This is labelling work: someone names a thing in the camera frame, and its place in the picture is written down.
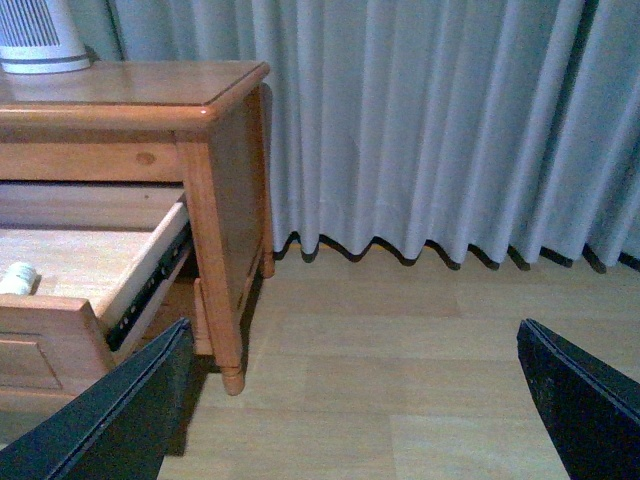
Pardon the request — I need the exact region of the grey curtain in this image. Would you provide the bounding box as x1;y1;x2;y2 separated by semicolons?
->
71;1;639;267

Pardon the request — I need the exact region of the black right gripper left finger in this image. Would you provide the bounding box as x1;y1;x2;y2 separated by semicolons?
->
1;318;194;479

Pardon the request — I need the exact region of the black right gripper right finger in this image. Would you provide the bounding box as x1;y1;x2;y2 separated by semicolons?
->
517;319;639;479

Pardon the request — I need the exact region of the white medicine bottle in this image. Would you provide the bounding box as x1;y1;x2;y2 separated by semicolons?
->
0;262;39;295

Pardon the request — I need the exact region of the wooden nightstand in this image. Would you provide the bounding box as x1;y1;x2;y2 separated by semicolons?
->
1;61;274;395

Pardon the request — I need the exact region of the wooden drawer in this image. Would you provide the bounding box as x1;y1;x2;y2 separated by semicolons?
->
1;182;193;410

